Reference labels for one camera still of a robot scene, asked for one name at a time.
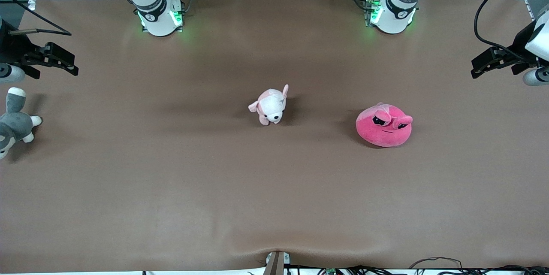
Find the brown metal camera mount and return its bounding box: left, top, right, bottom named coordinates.
left=263, top=251, right=290, bottom=275

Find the round pink plush toy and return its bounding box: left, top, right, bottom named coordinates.
left=356, top=102, right=413, bottom=148

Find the grey white husky plush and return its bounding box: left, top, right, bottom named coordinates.
left=0, top=87, right=43, bottom=160

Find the pink white dog plush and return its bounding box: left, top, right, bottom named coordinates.
left=248, top=84, right=289, bottom=126

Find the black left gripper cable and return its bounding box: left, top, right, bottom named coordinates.
left=473, top=0, right=549, bottom=60

